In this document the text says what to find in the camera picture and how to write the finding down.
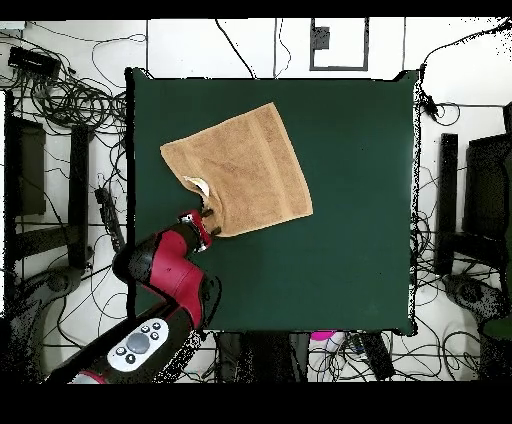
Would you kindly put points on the dark green table cloth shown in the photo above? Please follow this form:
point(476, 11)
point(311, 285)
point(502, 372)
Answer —
point(352, 260)

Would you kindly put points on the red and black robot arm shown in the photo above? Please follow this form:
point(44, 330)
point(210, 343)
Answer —
point(176, 272)

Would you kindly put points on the black upright bar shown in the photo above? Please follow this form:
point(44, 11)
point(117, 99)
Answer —
point(447, 200)
point(78, 192)

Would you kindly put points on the dark flat panel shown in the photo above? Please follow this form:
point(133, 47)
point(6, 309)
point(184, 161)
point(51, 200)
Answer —
point(486, 188)
point(28, 168)

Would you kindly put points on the black power adapter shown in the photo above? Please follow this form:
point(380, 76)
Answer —
point(428, 104)

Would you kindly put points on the grey stand base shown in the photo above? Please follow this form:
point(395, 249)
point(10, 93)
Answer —
point(60, 280)
point(472, 292)

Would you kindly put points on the magenta capped object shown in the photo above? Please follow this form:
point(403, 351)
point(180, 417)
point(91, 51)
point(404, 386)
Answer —
point(322, 335)

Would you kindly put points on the black device box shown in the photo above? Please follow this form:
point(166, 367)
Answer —
point(34, 62)

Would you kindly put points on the black power strip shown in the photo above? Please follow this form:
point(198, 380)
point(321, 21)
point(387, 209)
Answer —
point(110, 218)

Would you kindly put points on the black flat bar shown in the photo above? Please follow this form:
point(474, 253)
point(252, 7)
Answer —
point(378, 356)

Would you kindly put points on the tan terry towel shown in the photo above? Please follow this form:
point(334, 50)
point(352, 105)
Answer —
point(248, 168)

